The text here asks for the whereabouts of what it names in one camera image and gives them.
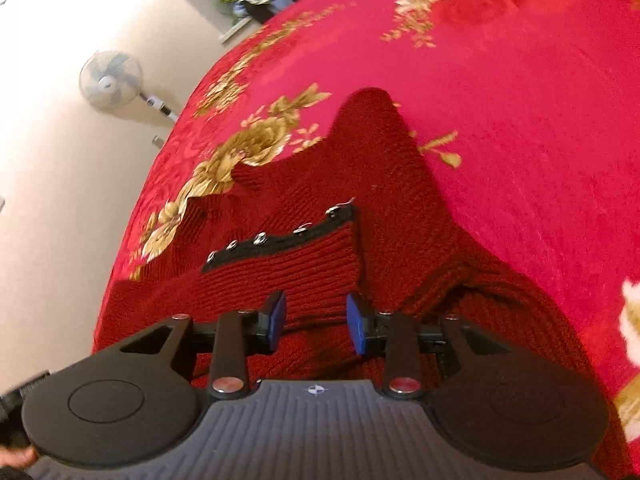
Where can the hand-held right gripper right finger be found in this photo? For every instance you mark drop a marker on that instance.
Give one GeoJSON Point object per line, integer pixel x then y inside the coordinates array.
{"type": "Point", "coordinates": [356, 322]}

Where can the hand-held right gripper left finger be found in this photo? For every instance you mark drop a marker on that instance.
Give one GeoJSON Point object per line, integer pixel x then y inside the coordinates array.
{"type": "Point", "coordinates": [276, 322]}

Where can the dark red knit sweater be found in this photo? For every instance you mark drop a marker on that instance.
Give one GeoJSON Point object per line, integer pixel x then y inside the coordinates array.
{"type": "Point", "coordinates": [390, 185]}

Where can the person's left hand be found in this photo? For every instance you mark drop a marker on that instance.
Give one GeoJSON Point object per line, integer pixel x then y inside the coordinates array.
{"type": "Point", "coordinates": [17, 456]}

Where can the red floral blanket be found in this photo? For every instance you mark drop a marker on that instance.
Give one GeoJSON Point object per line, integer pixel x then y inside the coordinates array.
{"type": "Point", "coordinates": [500, 85]}

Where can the white standing fan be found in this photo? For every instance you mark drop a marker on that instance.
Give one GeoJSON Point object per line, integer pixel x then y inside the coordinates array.
{"type": "Point", "coordinates": [111, 80]}

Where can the wall power outlet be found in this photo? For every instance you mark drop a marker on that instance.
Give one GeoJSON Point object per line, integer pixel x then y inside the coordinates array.
{"type": "Point", "coordinates": [157, 140]}

